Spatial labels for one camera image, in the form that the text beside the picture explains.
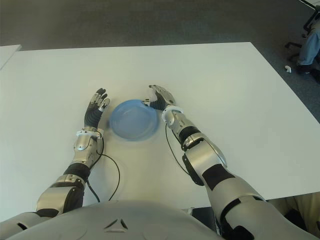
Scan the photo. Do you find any blue plastic plate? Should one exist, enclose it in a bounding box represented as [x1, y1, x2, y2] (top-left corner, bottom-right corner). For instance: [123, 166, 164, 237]
[109, 99, 160, 143]

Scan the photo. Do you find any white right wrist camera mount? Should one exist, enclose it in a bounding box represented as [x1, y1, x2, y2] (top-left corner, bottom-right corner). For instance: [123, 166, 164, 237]
[161, 106, 185, 119]

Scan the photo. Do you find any neighbouring white table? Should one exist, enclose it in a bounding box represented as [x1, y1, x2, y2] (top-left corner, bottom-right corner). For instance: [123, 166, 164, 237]
[0, 44, 22, 71]

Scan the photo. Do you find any thick black cable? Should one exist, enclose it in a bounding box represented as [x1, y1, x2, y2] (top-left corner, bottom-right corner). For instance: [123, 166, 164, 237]
[85, 177, 101, 203]

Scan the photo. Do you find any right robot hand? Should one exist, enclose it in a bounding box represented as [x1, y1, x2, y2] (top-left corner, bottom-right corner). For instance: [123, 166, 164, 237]
[141, 84, 177, 112]

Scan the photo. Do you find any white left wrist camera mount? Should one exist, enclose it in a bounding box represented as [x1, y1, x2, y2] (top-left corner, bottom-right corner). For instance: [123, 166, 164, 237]
[76, 128, 105, 139]

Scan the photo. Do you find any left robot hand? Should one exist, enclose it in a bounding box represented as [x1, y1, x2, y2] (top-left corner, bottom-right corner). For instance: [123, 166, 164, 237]
[83, 87, 111, 129]

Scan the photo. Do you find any black shoe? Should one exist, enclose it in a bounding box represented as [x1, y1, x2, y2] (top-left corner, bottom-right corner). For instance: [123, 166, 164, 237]
[296, 64, 314, 75]

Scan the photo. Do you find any thin black cable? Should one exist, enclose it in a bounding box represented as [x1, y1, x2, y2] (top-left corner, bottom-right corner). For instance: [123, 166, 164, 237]
[96, 136, 121, 201]
[164, 123, 191, 176]

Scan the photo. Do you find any black office chair base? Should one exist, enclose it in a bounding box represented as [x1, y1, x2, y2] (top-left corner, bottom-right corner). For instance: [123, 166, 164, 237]
[284, 9, 320, 63]

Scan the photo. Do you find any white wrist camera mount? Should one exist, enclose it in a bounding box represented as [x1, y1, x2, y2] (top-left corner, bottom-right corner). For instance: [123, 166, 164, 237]
[76, 128, 105, 139]
[161, 106, 185, 119]

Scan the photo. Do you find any person leg in jeans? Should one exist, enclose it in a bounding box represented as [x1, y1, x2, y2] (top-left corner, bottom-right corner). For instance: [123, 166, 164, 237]
[297, 31, 320, 66]

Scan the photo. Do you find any grey robot torso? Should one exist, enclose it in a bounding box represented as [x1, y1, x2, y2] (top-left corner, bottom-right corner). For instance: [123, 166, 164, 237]
[0, 199, 221, 240]

